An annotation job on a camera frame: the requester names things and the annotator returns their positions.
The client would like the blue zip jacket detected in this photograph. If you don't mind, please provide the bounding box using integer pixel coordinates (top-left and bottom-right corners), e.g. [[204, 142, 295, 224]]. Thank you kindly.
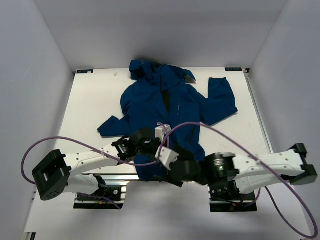
[[96, 58, 239, 182]]

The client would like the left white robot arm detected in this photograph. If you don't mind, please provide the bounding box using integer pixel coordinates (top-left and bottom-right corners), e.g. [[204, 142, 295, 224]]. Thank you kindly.
[[32, 127, 162, 201]]

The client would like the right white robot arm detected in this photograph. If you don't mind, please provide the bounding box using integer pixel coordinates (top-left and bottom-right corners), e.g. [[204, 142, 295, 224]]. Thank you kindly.
[[156, 143, 318, 200]]

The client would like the left blue table label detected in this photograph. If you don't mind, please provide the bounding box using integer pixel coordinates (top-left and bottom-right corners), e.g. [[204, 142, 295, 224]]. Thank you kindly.
[[76, 69, 94, 74]]

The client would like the blue table label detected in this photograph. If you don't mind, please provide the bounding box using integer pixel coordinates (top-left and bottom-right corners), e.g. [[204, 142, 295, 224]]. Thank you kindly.
[[224, 67, 243, 72], [76, 69, 94, 74]]

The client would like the right blue table label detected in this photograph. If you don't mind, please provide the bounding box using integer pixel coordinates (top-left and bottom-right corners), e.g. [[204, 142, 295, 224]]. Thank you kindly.
[[224, 67, 243, 72]]

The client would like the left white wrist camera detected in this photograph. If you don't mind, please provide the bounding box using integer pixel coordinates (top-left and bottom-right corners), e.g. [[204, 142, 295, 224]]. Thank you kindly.
[[154, 122, 172, 141]]

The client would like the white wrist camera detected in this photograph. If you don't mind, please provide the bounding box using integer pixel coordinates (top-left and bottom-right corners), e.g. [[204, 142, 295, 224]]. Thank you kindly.
[[154, 122, 172, 141], [155, 146, 179, 171]]

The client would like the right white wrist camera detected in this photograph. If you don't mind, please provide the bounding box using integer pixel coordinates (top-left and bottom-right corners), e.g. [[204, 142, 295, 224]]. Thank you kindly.
[[155, 146, 179, 171]]

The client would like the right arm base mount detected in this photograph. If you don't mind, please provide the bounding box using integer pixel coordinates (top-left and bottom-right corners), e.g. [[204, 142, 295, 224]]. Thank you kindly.
[[208, 181, 258, 213]]

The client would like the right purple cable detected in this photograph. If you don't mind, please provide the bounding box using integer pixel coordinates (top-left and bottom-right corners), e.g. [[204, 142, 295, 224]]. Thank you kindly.
[[163, 121, 319, 238]]

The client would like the purple cable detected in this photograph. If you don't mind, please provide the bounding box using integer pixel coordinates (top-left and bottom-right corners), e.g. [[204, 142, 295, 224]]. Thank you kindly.
[[163, 121, 319, 238], [20, 121, 173, 210]]

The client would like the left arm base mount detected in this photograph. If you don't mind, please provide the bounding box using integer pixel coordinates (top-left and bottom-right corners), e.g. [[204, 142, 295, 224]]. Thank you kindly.
[[72, 174, 130, 210]]

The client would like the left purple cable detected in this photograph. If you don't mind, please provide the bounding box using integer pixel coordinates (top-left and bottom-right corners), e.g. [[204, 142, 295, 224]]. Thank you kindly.
[[20, 121, 173, 210]]

